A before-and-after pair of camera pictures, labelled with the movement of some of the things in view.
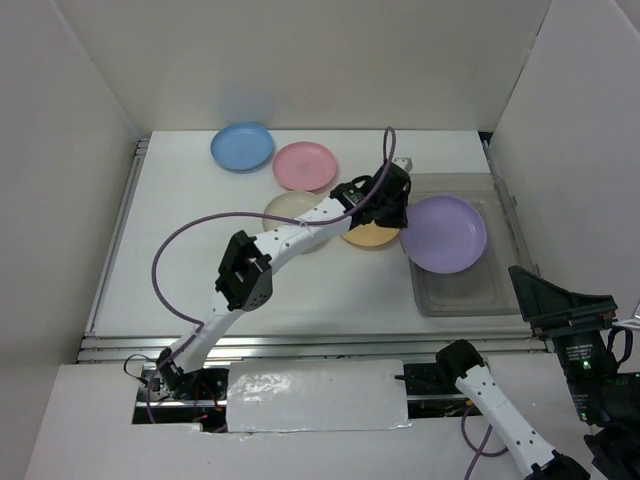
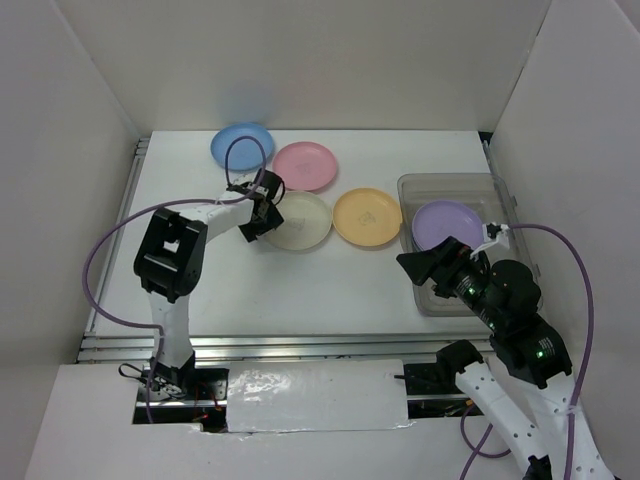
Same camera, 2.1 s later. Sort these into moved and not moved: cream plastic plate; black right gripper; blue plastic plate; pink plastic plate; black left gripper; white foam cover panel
Moved: black left gripper; black right gripper
Not moved: pink plastic plate; blue plastic plate; cream plastic plate; white foam cover panel
